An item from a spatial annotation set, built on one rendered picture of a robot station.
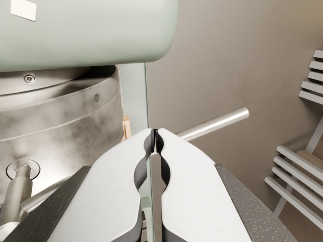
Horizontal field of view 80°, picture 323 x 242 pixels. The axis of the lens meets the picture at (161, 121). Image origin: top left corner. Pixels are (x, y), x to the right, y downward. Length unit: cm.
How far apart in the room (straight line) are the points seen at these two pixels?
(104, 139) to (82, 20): 18
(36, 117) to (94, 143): 9
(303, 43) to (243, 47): 59
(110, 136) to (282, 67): 192
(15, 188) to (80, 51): 15
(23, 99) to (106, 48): 12
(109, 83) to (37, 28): 14
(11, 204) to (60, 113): 10
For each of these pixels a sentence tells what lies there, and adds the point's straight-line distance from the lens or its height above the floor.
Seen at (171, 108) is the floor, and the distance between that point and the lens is 166.
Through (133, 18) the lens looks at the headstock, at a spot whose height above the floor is 125.
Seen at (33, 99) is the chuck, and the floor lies 121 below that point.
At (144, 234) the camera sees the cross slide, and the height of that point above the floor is 97.
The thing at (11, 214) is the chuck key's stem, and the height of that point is 131.
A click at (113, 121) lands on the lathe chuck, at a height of 116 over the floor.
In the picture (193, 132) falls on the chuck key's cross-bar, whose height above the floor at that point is 130.
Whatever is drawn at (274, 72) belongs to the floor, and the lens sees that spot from 208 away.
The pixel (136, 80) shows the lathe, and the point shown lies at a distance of 95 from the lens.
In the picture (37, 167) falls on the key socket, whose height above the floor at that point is 123.
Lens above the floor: 145
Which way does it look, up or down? 59 degrees down
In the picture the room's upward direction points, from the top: 151 degrees clockwise
